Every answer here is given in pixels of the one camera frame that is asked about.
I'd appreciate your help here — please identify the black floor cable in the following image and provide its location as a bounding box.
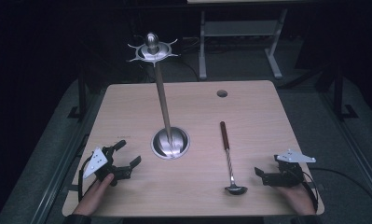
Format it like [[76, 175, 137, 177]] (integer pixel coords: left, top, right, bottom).
[[173, 55, 201, 82]]

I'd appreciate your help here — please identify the metal utensil rack stand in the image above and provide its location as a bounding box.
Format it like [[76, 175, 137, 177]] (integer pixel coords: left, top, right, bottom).
[[126, 32, 191, 161]]

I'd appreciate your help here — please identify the ladle with wooden handle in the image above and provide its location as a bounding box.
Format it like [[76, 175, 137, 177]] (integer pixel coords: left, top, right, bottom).
[[219, 120, 249, 196]]

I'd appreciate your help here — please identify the white metal desk frame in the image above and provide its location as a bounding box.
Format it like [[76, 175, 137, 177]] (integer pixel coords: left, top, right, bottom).
[[198, 8, 289, 80]]

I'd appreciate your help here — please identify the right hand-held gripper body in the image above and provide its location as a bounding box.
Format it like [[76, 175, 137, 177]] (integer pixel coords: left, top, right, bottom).
[[263, 148, 317, 189]]

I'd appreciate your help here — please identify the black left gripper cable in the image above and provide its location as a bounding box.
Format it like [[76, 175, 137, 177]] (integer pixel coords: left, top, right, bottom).
[[77, 156, 95, 203]]

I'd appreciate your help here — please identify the black metal stand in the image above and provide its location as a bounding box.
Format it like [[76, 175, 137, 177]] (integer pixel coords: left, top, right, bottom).
[[331, 60, 360, 121], [66, 69, 89, 121]]

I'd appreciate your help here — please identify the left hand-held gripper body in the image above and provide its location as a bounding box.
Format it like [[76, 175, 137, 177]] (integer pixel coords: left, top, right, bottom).
[[82, 146, 133, 188]]

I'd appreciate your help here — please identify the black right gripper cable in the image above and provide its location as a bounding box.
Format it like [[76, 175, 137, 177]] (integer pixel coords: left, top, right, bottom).
[[299, 167, 372, 214]]

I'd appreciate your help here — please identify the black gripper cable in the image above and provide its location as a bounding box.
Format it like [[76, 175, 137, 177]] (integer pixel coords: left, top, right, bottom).
[[77, 156, 95, 203], [299, 167, 372, 214]]

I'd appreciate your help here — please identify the person's left hand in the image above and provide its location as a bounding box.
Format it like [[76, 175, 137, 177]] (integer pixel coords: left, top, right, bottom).
[[72, 173, 116, 217]]

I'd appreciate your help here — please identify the person's right hand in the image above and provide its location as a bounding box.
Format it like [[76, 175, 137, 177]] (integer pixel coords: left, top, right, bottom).
[[274, 183, 317, 217]]

